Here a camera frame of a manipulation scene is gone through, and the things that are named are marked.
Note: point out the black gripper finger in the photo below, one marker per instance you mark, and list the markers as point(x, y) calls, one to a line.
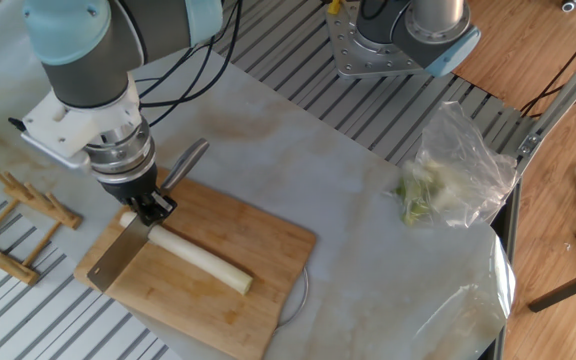
point(166, 204)
point(147, 215)

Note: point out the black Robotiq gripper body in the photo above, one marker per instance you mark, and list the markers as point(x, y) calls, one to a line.
point(130, 190)

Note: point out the steel cleaver knife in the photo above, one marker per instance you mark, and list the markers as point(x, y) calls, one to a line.
point(118, 255)

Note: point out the white scallion stalk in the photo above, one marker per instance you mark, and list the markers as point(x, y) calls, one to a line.
point(198, 255)

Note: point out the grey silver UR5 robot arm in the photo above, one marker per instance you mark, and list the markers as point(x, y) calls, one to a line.
point(93, 60)

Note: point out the bamboo cutting board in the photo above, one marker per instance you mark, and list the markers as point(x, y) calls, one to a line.
point(193, 300)

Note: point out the wooden peg rack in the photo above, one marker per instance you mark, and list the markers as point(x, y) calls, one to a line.
point(3, 260)

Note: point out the silver robot mounting plate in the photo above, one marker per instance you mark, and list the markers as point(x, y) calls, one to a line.
point(363, 60)

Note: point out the small yellow object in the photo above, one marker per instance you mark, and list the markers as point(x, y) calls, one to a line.
point(334, 6)

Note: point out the plastic bag of scallion scraps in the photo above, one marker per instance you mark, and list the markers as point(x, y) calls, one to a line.
point(458, 175)

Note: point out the dark wooden bar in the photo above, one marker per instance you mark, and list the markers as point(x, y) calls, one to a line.
point(568, 287)

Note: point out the small white round object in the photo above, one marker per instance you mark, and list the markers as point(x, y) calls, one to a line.
point(569, 5)

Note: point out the aluminium frame beam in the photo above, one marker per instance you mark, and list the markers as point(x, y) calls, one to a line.
point(563, 95)

